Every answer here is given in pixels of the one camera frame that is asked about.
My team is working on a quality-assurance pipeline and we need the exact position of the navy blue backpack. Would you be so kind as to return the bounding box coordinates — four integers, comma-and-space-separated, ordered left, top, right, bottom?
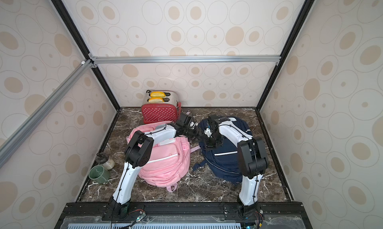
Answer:
192, 115, 258, 184

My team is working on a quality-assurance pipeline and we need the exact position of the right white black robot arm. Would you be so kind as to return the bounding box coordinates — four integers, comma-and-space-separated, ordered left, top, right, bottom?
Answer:
198, 115, 269, 207

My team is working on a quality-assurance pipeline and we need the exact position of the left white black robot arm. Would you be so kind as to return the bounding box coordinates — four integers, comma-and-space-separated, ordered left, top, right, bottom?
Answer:
111, 113, 200, 205

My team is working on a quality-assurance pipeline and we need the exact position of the pink backpack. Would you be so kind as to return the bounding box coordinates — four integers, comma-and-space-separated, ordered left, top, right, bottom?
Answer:
127, 121, 200, 192

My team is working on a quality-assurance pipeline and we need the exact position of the red polka dot toaster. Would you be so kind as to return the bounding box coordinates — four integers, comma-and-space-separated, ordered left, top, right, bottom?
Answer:
141, 90, 182, 124

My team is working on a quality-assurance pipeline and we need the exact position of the right yellow toast slice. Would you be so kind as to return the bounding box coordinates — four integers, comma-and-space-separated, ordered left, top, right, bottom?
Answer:
148, 97, 165, 103

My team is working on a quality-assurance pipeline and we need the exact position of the yellow toast slice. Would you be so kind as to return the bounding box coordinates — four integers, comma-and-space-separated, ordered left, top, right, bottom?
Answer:
148, 97, 165, 103
150, 91, 167, 98

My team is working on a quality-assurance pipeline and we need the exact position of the left yellow toast slice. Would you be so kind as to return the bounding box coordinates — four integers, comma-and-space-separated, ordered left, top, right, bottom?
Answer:
150, 91, 167, 98

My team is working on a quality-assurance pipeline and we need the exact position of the small glass jar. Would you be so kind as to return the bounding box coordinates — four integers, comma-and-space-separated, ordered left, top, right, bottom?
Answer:
95, 152, 115, 170

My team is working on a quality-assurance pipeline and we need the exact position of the green ceramic mug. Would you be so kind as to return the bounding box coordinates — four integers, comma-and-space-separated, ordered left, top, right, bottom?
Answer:
88, 165, 110, 184

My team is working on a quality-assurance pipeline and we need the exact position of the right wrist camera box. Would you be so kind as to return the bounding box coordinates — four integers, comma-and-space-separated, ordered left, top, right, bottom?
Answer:
204, 127, 213, 138

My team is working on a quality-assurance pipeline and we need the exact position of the horizontal aluminium frame bar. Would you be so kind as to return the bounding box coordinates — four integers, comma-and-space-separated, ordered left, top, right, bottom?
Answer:
92, 55, 281, 64

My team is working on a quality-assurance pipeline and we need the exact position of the black right corner post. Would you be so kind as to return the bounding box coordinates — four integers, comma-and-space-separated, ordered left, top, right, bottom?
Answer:
256, 0, 315, 112

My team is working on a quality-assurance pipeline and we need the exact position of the black corner post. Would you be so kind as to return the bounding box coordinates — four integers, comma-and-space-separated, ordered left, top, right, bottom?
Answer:
256, 0, 315, 112
50, 0, 121, 111

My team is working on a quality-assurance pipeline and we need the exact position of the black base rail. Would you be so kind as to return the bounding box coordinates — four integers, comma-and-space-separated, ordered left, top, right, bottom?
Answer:
55, 202, 312, 229

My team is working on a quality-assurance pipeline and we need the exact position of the diagonal aluminium frame bar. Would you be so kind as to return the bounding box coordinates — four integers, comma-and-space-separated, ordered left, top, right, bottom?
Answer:
1, 59, 92, 166

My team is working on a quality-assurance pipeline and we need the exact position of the black left corner post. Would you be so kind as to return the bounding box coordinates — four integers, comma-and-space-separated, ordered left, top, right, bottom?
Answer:
50, 0, 121, 111

